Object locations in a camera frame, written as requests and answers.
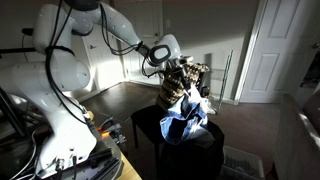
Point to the orange black clamp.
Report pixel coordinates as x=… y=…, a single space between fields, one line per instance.
x=108 y=128

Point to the white interior door right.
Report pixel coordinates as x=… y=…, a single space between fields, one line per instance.
x=286 y=43

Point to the brown cream crochet pillow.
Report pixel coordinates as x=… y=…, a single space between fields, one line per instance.
x=172 y=88

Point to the black mesh laundry hamper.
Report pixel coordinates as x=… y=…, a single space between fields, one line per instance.
x=187 y=161

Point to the white plastic laundry basket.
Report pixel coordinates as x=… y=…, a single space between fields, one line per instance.
x=241 y=165

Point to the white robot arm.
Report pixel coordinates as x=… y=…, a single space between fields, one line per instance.
x=43 y=83

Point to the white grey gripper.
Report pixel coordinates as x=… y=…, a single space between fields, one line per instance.
x=177 y=67

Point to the wire shoe rack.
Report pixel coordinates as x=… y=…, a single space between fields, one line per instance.
x=215 y=79

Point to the white panel door centre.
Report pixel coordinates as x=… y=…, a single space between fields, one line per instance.
x=145 y=16

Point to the white sneaker on floor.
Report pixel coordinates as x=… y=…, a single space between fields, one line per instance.
x=210 y=109

